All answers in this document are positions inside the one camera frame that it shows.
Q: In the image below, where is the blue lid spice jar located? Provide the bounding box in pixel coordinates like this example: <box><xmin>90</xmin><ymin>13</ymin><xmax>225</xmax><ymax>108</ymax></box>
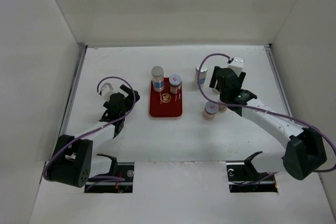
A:
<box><xmin>202</xmin><ymin>101</ymin><xmax>219</xmax><ymax>120</ymax></box>
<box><xmin>169</xmin><ymin>74</ymin><xmax>182</xmax><ymax>94</ymax></box>

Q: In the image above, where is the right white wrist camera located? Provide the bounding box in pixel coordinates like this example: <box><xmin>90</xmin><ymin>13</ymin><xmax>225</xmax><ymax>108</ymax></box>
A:
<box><xmin>227</xmin><ymin>57</ymin><xmax>245</xmax><ymax>77</ymax></box>

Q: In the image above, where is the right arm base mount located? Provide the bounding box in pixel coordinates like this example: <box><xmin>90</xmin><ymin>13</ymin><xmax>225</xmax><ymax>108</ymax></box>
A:
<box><xmin>226</xmin><ymin>151</ymin><xmax>278</xmax><ymax>193</ymax></box>

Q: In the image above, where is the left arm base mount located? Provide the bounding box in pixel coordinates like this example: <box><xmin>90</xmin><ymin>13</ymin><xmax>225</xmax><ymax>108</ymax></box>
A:
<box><xmin>84</xmin><ymin>154</ymin><xmax>135</xmax><ymax>194</ymax></box>

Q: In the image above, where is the pink spice jar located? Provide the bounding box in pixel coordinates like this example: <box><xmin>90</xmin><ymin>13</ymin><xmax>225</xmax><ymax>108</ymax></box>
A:
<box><xmin>218</xmin><ymin>105</ymin><xmax>228</xmax><ymax>112</ymax></box>

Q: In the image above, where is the silver lid shaker bottle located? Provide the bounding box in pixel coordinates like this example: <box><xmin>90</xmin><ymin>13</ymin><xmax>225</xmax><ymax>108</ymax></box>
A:
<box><xmin>194</xmin><ymin>65</ymin><xmax>208</xmax><ymax>87</ymax></box>

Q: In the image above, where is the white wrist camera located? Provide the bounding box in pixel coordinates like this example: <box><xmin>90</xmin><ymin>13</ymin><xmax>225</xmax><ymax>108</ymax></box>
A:
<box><xmin>98</xmin><ymin>82</ymin><xmax>115</xmax><ymax>101</ymax></box>
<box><xmin>227</xmin><ymin>57</ymin><xmax>245</xmax><ymax>77</ymax></box>

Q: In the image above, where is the blue label shaker bottle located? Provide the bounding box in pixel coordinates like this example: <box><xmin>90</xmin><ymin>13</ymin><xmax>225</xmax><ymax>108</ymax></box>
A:
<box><xmin>151</xmin><ymin>66</ymin><xmax>164</xmax><ymax>92</ymax></box>

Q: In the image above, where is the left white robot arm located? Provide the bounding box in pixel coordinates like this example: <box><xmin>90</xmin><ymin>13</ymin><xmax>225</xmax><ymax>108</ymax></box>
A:
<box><xmin>43</xmin><ymin>85</ymin><xmax>140</xmax><ymax>188</ymax></box>

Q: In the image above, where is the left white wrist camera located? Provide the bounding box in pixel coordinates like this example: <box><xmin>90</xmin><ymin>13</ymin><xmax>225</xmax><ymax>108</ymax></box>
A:
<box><xmin>98</xmin><ymin>82</ymin><xmax>115</xmax><ymax>101</ymax></box>

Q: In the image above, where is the red rectangular tray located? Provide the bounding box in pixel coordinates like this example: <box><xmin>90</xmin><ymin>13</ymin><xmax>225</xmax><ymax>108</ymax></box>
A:
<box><xmin>149</xmin><ymin>78</ymin><xmax>183</xmax><ymax>119</ymax></box>

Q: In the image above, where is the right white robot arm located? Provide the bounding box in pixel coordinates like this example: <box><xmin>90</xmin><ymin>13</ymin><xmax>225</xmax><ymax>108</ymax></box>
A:
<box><xmin>209</xmin><ymin>66</ymin><xmax>327</xmax><ymax>180</ymax></box>

